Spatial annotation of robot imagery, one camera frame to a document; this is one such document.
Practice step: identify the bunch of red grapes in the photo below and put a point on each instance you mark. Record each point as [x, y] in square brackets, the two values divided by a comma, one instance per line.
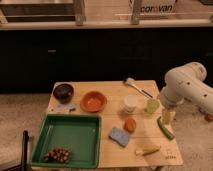
[60, 155]

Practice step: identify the red bowl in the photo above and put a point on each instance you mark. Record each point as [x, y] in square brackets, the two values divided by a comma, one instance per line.
[93, 101]

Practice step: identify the white cup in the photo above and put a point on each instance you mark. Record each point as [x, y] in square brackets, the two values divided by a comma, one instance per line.
[130, 103]

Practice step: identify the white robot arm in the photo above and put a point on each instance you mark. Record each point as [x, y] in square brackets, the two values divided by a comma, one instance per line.
[186, 82]

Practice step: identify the wooden table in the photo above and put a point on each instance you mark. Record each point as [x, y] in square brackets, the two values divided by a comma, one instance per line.
[147, 132]

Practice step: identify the blue sponge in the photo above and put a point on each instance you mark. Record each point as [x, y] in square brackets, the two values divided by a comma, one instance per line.
[120, 136]

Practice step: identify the light green cup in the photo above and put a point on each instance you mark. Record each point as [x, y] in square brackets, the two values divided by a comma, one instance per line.
[152, 106]

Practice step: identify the black chair frame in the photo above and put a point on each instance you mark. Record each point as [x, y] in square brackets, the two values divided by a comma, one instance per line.
[21, 163]

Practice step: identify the green cucumber toy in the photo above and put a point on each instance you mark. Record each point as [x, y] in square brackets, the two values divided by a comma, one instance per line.
[164, 130]

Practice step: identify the orange tomato toy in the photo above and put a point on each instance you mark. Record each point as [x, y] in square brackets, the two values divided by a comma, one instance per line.
[130, 125]

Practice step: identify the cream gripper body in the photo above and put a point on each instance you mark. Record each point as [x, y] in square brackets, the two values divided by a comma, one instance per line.
[167, 116]

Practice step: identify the yellow banana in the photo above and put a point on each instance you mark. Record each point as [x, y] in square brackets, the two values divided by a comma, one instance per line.
[147, 150]

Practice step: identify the green plastic tray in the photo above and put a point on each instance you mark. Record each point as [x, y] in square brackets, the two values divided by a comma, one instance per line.
[80, 134]

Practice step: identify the dark brown bowl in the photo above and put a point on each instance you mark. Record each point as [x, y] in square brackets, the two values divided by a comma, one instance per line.
[63, 93]

